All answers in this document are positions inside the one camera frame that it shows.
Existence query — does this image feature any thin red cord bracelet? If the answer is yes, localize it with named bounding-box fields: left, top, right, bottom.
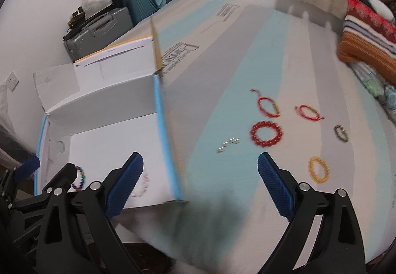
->
left=295, top=104, right=326, bottom=122

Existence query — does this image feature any clear plastic bag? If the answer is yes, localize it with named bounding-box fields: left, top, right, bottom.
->
left=0, top=85, right=20, bottom=151

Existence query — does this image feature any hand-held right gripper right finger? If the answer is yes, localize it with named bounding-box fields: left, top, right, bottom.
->
left=258, top=152, right=367, bottom=274

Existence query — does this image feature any white and black pillow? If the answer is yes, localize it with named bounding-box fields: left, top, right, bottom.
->
left=356, top=0, right=396, bottom=25

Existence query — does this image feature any white wall socket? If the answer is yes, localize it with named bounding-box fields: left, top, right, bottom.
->
left=5, top=71, right=20, bottom=91

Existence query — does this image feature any brown bead bracelet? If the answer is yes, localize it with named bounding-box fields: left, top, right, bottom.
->
left=334, top=124, right=350, bottom=142

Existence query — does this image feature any pink bead bracelet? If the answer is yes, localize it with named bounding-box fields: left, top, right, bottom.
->
left=130, top=170, right=150, bottom=198

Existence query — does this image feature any silver bead bracelet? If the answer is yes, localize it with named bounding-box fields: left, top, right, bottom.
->
left=217, top=137, right=241, bottom=154

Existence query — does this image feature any red bead bracelet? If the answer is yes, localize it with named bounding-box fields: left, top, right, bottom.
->
left=249, top=121, right=284, bottom=148

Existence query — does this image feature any red braided bracelet gold bar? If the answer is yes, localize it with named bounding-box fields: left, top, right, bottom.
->
left=250, top=88, right=281, bottom=119

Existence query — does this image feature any teal suitcase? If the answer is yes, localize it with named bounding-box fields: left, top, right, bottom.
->
left=120, top=0, right=169, bottom=27

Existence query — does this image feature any floral quilt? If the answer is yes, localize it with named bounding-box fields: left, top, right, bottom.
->
left=349, top=62, right=396, bottom=126

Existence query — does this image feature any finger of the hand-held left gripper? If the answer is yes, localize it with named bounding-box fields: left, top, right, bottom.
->
left=42, top=164, right=78, bottom=197
left=12, top=156, right=41, bottom=184

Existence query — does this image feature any striped bed sheet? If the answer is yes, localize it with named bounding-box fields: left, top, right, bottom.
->
left=74, top=0, right=396, bottom=274

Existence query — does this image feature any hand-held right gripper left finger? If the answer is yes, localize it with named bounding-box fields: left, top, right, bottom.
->
left=34, top=152, right=144, bottom=274

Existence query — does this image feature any striped knitted pillow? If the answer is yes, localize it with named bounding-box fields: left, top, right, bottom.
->
left=337, top=0, right=396, bottom=78

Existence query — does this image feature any white cardboard box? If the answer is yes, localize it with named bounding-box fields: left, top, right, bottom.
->
left=33, top=17, right=190, bottom=209

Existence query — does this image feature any grey suitcase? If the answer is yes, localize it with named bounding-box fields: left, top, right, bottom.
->
left=63, top=6, right=134, bottom=62

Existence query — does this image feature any yellow bead bracelet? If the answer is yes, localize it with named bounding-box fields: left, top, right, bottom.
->
left=308, top=156, right=330, bottom=183

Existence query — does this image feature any multicolour bead bracelet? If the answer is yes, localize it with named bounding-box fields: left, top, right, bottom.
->
left=72, top=165, right=87, bottom=192

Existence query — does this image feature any white plastic bag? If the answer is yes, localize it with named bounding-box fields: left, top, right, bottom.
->
left=81, top=0, right=112, bottom=12

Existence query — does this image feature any small gold and black box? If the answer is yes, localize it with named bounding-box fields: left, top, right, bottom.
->
left=69, top=6, right=85, bottom=27

